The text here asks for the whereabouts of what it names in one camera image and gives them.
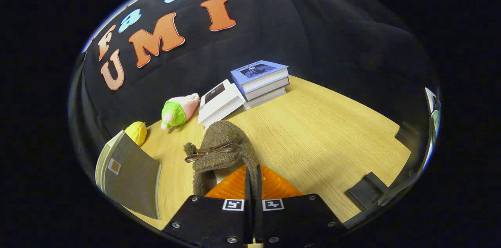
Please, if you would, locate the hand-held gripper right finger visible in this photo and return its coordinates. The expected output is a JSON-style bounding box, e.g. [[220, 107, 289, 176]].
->
[[255, 163, 349, 248]]

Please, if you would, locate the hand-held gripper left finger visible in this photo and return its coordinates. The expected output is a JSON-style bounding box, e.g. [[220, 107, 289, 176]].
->
[[162, 165, 251, 248]]

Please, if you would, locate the brown fuzzy slipper shoe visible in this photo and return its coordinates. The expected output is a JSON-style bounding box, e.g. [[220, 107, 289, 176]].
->
[[183, 120, 261, 198]]

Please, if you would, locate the beige and grey storage box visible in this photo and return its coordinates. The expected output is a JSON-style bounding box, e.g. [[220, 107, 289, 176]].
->
[[95, 130, 162, 220]]

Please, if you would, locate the black table clamp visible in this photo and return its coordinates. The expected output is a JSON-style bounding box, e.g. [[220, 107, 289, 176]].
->
[[344, 172, 392, 211], [395, 121, 417, 149]]

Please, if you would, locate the yellow plush ball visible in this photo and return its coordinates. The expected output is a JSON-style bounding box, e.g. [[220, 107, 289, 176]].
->
[[124, 121, 148, 147]]

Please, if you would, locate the green and pink plush toy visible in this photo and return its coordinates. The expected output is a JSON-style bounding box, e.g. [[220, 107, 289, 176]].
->
[[160, 93, 200, 130]]

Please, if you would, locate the white cover book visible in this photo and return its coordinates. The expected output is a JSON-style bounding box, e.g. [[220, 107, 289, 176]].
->
[[197, 79, 245, 128]]

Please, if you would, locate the pale cover book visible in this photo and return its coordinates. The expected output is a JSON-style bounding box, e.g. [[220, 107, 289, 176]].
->
[[243, 87, 287, 110]]

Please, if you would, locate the dark cover book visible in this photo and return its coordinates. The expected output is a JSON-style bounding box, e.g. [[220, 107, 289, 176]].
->
[[243, 77, 290, 102]]

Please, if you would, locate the blue cover book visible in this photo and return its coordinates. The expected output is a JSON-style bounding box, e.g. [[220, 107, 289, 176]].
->
[[230, 60, 289, 94]]

